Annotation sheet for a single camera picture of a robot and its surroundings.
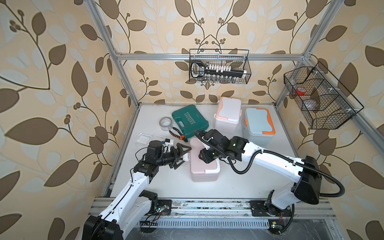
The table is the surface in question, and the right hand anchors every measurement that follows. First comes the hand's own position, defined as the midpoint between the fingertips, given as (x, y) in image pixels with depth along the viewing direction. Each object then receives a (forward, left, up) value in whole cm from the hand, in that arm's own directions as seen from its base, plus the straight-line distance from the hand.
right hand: (201, 155), depth 76 cm
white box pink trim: (+28, -19, -1) cm, 33 cm away
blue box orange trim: (+18, -35, -1) cm, 40 cm away
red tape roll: (+27, -56, +18) cm, 65 cm away
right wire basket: (+17, -62, +19) cm, 67 cm away
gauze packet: (+22, +29, -15) cm, 39 cm away
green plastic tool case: (+33, +7, -10) cm, 35 cm away
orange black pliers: (+20, +12, -13) cm, 27 cm away
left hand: (+1, +7, +2) cm, 8 cm away
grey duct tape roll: (+33, +24, -14) cm, 44 cm away
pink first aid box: (-7, +1, -1) cm, 8 cm away
